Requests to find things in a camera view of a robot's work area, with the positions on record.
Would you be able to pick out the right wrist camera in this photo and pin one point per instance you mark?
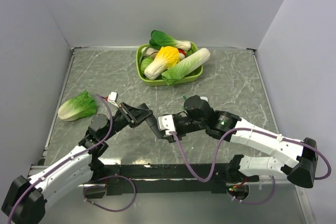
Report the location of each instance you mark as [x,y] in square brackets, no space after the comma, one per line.
[166,124]

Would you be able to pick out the white remote control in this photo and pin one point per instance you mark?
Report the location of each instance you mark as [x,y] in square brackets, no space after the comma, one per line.
[204,98]

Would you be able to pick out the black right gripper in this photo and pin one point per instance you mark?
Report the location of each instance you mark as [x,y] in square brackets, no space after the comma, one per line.
[178,134]

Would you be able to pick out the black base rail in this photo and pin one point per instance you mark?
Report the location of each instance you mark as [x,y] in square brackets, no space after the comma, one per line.
[114,180]

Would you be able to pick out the dark green bok choy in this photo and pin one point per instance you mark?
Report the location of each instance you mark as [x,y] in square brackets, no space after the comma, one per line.
[159,38]

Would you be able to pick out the small green cabbage in basket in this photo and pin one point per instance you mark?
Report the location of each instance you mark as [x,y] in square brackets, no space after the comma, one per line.
[144,64]

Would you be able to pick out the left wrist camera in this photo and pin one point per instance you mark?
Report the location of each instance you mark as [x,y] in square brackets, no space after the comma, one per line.
[112,98]

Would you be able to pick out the white radish in basket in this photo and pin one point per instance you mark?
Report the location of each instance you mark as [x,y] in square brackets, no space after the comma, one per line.
[148,52]

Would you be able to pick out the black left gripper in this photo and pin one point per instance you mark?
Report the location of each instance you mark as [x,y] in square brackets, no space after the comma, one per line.
[134,116]

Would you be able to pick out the black remote control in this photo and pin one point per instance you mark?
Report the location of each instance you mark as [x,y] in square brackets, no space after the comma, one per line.
[153,124]

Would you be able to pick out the green plastic basket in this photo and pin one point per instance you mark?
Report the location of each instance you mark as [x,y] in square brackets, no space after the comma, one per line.
[158,81]

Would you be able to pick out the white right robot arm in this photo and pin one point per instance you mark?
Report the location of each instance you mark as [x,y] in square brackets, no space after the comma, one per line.
[295,160]

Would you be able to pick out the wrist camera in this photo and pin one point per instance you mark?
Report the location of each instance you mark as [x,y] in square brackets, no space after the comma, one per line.
[112,98]
[166,124]

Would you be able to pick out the yellow napa cabbage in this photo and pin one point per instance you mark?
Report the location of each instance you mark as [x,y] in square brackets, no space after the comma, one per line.
[166,58]

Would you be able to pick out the long green napa cabbage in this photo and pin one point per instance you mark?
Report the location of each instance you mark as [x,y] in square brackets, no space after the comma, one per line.
[188,70]

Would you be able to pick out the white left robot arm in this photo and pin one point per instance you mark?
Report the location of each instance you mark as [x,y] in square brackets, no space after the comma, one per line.
[28,198]

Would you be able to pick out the small green cabbage on table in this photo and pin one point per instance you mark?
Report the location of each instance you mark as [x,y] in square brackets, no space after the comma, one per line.
[81,106]

